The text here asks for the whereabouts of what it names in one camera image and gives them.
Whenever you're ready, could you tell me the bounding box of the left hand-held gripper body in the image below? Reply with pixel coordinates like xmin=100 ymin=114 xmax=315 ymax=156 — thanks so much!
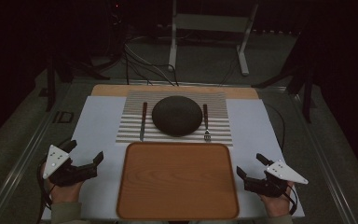
xmin=42 ymin=144 xmax=99 ymax=188

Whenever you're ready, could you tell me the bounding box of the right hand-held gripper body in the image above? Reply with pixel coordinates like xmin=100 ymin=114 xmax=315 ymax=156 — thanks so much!
xmin=244 ymin=160 xmax=310 ymax=199

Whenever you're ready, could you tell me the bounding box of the person's right hand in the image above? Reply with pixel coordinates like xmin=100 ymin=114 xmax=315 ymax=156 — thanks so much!
xmin=260 ymin=182 xmax=296 ymax=218

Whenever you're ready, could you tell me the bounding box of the person's left hand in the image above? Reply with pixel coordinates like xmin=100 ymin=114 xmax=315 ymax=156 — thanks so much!
xmin=41 ymin=161 xmax=86 ymax=205

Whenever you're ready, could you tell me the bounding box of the white board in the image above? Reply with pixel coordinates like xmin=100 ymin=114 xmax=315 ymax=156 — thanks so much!
xmin=41 ymin=95 xmax=306 ymax=221

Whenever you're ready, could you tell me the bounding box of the striped placemat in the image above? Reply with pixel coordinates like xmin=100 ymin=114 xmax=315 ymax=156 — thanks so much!
xmin=115 ymin=90 xmax=234 ymax=147

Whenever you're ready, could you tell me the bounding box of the black stand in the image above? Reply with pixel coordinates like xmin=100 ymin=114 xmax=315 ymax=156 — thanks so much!
xmin=251 ymin=60 xmax=316 ymax=124
xmin=44 ymin=54 xmax=112 ymax=113

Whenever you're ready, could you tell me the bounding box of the wooden tray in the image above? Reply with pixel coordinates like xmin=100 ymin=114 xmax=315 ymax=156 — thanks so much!
xmin=116 ymin=142 xmax=241 ymax=221

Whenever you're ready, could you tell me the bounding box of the wooden table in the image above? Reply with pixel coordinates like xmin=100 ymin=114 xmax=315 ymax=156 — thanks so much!
xmin=89 ymin=84 xmax=260 ymax=101

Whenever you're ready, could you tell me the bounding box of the dark round plate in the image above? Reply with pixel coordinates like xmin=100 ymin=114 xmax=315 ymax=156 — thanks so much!
xmin=151 ymin=95 xmax=204 ymax=137

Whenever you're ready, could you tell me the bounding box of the white metal stand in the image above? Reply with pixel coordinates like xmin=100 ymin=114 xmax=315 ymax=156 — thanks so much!
xmin=167 ymin=0 xmax=259 ymax=77

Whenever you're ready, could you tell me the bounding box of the right hand-held gripper cable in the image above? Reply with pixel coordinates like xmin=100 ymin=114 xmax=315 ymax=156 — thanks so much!
xmin=282 ymin=184 xmax=299 ymax=217

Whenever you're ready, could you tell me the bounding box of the hand-held gripper cable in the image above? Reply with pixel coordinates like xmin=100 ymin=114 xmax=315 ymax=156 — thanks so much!
xmin=282 ymin=184 xmax=299 ymax=217
xmin=36 ymin=157 xmax=57 ymax=218

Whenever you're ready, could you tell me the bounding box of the black floor bracket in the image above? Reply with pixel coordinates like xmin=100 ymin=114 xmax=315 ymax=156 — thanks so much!
xmin=52 ymin=110 xmax=75 ymax=124

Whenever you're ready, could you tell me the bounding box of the left hand-held gripper cable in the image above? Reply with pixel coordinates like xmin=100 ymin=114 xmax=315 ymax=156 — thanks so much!
xmin=36 ymin=157 xmax=57 ymax=218

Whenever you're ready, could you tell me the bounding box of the metal floor rail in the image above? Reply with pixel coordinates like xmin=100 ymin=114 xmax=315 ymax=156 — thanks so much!
xmin=287 ymin=90 xmax=358 ymax=224
xmin=0 ymin=81 xmax=74 ymax=224

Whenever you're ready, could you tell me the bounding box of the thin black cable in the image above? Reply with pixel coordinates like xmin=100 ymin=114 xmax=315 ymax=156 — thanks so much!
xmin=263 ymin=102 xmax=286 ymax=153

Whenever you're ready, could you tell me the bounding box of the table knife with wooden handle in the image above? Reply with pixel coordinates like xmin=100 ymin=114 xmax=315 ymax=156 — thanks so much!
xmin=139 ymin=101 xmax=149 ymax=142

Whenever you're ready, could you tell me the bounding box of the fork with wooden handle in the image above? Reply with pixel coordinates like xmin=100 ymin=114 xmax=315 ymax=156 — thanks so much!
xmin=201 ymin=103 xmax=213 ymax=143

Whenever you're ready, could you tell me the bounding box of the bundle of floor cables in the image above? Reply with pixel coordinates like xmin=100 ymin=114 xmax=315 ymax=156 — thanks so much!
xmin=122 ymin=34 xmax=181 ymax=88

